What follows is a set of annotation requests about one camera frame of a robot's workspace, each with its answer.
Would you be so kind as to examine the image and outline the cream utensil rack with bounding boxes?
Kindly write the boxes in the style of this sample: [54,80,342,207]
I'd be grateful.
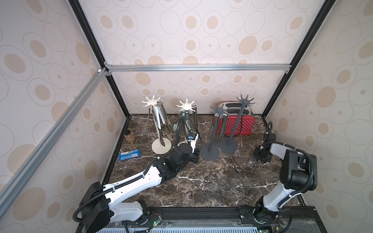
[177,99,194,143]
[142,95,172,154]

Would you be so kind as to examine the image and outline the dark grey rack back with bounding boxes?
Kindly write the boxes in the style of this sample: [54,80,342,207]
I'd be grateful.
[200,105,225,161]

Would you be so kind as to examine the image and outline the dark grey rack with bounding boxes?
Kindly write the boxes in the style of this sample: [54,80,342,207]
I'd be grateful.
[218,96,254,154]
[200,105,225,161]

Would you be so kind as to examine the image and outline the black handled steel tongs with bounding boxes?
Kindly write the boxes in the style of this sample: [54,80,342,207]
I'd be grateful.
[173,110,202,147]

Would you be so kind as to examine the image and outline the mint green silicone tongs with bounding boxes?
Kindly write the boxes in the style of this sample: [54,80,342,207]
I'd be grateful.
[173,110,192,133]

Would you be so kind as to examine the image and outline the white handled steel tongs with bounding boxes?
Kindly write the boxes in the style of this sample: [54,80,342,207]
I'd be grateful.
[152,105,165,147]

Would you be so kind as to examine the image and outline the slim steel tongs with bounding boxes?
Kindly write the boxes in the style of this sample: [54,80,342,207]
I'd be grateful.
[147,107,152,135]

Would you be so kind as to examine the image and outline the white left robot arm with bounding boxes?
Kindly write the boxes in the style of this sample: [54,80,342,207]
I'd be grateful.
[72,114,199,233]

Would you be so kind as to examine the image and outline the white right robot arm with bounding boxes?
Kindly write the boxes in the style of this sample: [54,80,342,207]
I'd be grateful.
[253,132,318,224]

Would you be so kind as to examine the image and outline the dark grey rack near toaster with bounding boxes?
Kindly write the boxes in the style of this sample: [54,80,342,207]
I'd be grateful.
[218,96,254,154]

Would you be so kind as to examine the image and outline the red polka dot toaster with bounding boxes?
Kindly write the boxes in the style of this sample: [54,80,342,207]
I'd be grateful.
[218,101,255,136]

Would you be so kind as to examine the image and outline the blue snack packet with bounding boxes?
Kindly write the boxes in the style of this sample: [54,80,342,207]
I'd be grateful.
[119,149,140,161]

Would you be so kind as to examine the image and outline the brown spice jar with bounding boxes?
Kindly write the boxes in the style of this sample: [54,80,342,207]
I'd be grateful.
[124,129,135,144]

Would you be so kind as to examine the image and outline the horizontal aluminium frame bar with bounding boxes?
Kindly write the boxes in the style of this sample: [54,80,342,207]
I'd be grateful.
[107,64,291,72]

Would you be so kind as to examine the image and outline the diagonal aluminium frame bar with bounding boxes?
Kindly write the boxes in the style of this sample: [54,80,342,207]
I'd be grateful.
[1,68,107,217]

